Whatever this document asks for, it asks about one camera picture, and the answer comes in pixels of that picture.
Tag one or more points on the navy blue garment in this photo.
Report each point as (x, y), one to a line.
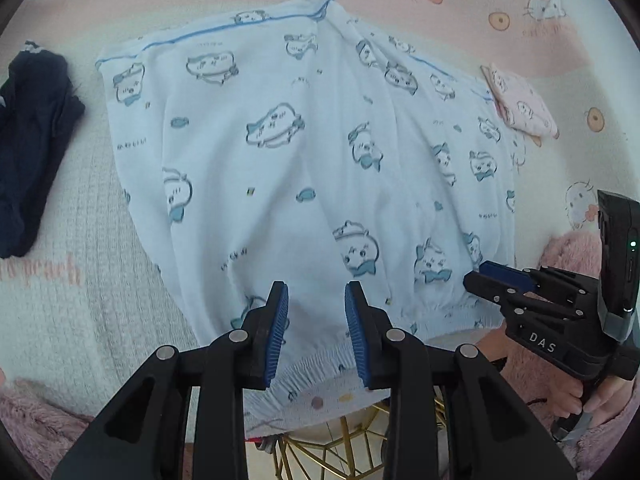
(30, 150)

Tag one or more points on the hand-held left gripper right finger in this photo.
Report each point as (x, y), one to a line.
(357, 340)

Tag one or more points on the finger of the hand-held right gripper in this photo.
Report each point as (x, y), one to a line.
(505, 272)
(482, 285)

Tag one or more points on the person's pink fluffy robe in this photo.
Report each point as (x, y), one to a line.
(35, 420)

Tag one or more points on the pink cat printed blanket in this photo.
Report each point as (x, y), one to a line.
(75, 320)

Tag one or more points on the pink printed folded garment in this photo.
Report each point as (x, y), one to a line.
(522, 107)

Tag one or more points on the person's right hand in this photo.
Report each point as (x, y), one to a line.
(612, 395)

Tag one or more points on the light blue printed shorts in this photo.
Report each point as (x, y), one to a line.
(275, 160)

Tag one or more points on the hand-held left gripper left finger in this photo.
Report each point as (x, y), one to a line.
(277, 340)

